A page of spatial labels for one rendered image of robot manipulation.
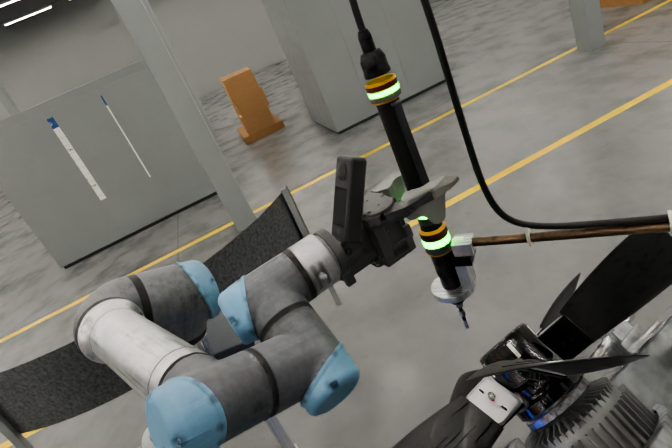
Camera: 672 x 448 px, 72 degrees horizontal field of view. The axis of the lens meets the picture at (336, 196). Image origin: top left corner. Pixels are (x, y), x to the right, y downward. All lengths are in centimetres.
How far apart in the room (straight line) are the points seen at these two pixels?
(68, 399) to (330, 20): 555
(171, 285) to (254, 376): 38
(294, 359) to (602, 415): 59
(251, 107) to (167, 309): 809
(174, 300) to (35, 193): 633
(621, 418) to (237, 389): 66
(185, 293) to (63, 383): 204
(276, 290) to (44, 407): 249
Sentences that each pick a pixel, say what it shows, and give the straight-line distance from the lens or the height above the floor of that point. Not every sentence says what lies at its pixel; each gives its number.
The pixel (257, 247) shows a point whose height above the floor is 81.
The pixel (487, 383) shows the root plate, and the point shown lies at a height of 119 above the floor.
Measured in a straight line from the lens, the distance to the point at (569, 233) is 70.
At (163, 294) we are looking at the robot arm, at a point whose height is 162.
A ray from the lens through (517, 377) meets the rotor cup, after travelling 97.
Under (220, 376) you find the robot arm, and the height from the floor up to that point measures 167.
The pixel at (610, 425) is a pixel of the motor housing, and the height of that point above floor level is 117.
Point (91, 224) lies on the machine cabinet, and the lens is 713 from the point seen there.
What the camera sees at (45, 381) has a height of 81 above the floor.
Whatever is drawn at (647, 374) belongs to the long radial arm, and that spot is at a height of 112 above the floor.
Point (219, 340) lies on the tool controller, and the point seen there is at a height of 125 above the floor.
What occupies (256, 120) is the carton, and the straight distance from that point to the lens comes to 889.
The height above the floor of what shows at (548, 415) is 117.
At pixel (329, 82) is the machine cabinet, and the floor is 78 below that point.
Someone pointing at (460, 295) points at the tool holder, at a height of 147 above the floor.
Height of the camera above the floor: 195
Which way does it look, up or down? 23 degrees down
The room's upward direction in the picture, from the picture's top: 24 degrees counter-clockwise
